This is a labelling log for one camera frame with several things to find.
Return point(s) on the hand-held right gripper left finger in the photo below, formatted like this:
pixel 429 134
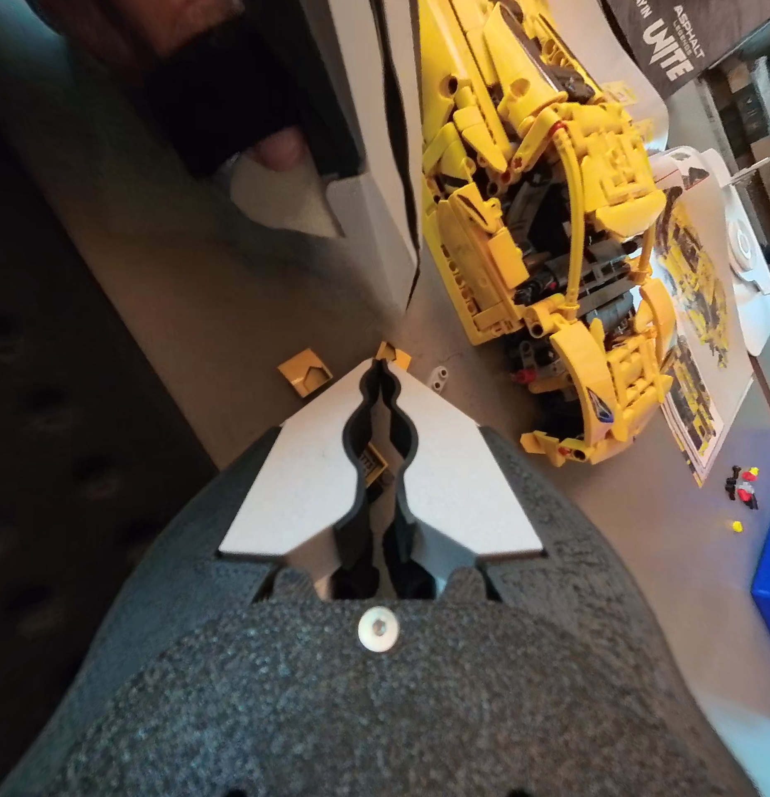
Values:
pixel 285 492

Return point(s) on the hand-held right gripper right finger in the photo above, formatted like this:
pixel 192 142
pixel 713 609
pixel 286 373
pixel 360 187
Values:
pixel 466 485

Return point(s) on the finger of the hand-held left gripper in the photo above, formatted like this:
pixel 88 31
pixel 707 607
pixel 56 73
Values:
pixel 411 75
pixel 378 205

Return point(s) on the yellow and black brick assembly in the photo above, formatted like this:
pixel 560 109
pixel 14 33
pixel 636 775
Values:
pixel 371 464

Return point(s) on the yellow toy brick car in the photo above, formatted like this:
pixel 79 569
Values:
pixel 484 249

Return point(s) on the yellow hollow slope brick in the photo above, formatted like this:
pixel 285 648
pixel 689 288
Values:
pixel 301 367

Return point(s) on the yellow small plate brick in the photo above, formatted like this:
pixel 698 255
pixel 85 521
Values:
pixel 400 358

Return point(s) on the grey desk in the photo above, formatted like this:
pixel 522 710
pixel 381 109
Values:
pixel 235 299

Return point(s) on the person's left hand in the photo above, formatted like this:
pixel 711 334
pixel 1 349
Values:
pixel 282 149

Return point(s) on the grey short beam brick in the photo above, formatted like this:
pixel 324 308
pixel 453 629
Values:
pixel 439 378

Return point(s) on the small printed leaflet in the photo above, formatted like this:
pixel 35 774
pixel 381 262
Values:
pixel 696 423

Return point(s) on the model car set box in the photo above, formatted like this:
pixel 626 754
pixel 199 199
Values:
pixel 665 37

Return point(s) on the pile of small bricks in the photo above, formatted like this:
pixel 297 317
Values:
pixel 743 489

